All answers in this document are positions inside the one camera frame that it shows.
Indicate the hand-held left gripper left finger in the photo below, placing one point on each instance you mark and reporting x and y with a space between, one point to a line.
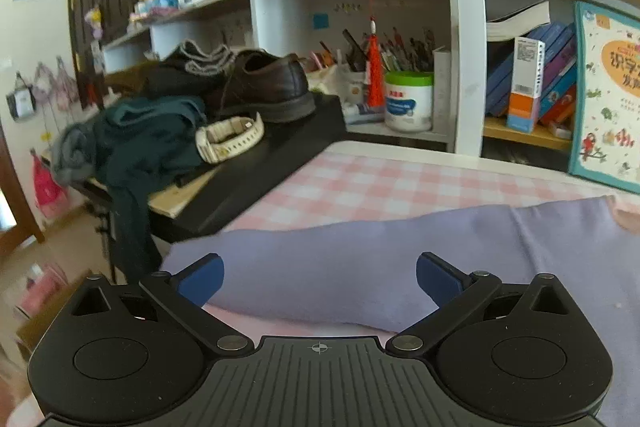
200 277

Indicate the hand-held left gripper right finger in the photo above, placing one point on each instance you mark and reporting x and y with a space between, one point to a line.
440 279

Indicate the pink sweater with purple lining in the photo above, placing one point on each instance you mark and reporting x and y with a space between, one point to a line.
350 257

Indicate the pink checked table mat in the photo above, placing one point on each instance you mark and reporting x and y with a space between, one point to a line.
375 177

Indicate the white wristwatch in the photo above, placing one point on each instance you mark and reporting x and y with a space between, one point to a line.
225 144

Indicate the dark teal cloth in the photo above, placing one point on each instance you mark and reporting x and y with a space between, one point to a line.
140 142

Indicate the black box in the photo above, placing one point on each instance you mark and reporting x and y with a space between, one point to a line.
280 142

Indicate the grey cloth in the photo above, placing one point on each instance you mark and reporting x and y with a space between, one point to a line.
72 154

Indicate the white can with green lid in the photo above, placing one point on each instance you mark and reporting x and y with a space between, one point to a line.
407 104

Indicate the tall white box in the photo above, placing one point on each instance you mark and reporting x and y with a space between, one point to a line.
442 82

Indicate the red tassel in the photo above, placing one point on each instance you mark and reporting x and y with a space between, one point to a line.
375 72

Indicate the white and orange toothpaste box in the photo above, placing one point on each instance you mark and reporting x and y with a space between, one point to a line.
525 77

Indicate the white and wooden bookshelf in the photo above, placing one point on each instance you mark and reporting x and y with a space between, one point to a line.
467 57

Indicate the bunch of pens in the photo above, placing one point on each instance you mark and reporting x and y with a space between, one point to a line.
395 52

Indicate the row of blue and purple books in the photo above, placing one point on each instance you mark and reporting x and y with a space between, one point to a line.
557 72

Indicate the teal children's picture book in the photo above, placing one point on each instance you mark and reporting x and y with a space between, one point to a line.
610 107

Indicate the thick white paperback book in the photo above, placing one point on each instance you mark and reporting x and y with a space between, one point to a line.
520 19

